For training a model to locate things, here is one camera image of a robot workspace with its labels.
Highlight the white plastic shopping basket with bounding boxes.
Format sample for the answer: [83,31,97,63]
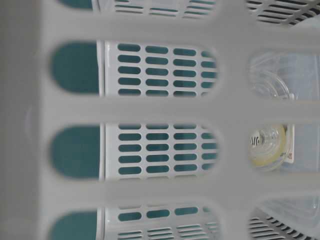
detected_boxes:
[0,0,320,240]

